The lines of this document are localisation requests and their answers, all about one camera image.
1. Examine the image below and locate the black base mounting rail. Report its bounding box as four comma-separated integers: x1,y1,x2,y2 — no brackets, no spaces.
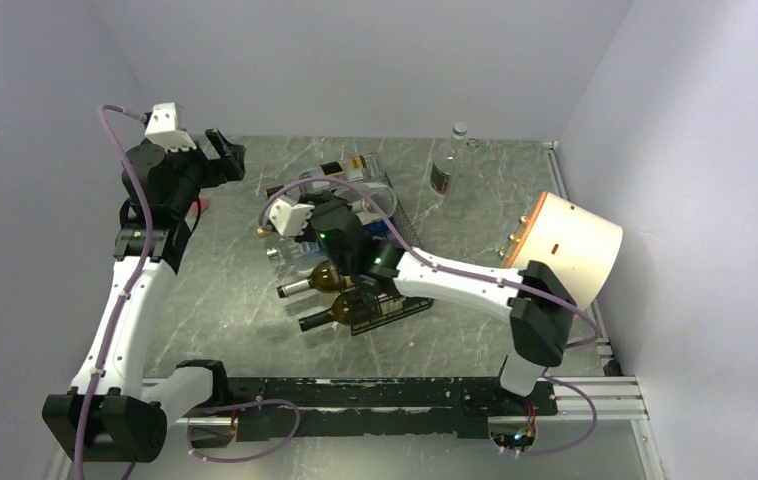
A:
186,376,559,442

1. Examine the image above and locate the pink rectangular eraser block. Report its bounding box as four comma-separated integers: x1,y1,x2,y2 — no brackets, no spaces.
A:
190,197,210,217

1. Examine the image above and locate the clear bottle white label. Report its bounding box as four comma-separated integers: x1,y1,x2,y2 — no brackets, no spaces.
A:
300,181,398,228

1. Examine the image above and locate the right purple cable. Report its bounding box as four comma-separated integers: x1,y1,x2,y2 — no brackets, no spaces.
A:
258,176,602,460

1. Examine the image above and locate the purple cable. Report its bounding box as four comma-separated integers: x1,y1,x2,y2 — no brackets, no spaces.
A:
258,176,602,460
74,104,155,480

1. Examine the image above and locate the green bottle silver cap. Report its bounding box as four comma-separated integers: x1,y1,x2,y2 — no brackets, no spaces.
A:
276,260,353,298

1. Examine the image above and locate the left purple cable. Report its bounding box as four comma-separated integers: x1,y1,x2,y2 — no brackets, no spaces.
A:
74,104,155,480

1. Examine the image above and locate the frosted clear slim bottle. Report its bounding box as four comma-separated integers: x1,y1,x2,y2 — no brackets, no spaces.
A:
429,121,468,197

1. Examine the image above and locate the clear bottle orange black label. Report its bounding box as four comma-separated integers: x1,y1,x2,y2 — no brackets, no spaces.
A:
287,153,384,199

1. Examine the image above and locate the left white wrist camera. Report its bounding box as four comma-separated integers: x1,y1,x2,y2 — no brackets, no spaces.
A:
144,102,197,152

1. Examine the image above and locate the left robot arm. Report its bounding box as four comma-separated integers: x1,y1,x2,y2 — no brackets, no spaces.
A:
42,130,246,465

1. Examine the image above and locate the black wire wine rack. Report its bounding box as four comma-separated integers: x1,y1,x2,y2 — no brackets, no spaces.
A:
299,153,437,337

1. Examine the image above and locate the blue clear glass bottle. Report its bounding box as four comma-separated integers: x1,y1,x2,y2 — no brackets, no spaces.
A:
265,237,325,266

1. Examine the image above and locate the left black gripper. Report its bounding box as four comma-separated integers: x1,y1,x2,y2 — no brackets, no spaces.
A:
160,128,246,216

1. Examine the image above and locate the beige cylindrical lamp shade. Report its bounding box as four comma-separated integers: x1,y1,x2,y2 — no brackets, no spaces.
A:
499,191,623,310

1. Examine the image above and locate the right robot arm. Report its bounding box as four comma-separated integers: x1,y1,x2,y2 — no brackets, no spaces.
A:
203,136,550,414

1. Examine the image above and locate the dark green black-capped bottle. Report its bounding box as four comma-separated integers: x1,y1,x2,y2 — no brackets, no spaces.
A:
298,291,433,333

